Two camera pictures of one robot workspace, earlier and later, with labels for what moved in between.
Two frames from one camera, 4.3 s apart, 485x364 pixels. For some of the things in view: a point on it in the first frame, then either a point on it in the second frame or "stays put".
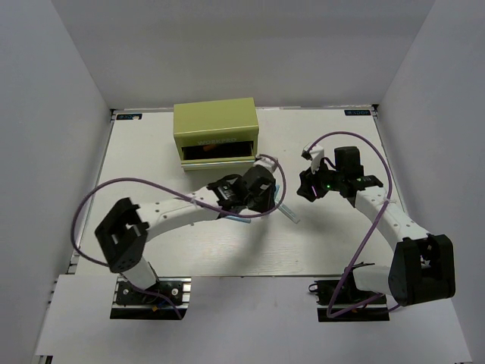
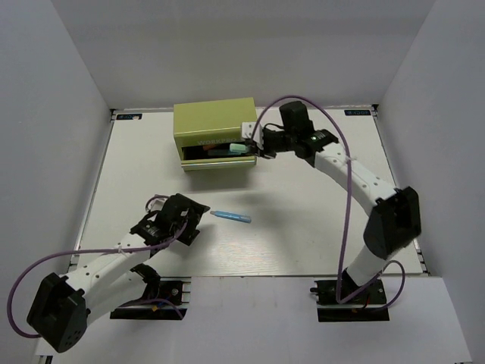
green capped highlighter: [285, 209] -> [237, 148]
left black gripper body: [263, 202] -> [187, 238]
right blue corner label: [358, 112] stays put
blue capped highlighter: [276, 192] -> [218, 152]
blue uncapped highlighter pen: [237, 218] stays put
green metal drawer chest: [217, 134] stays put
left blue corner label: [120, 117] stays put
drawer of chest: [217, 156] stays put
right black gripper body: [323, 180] -> [278, 142]
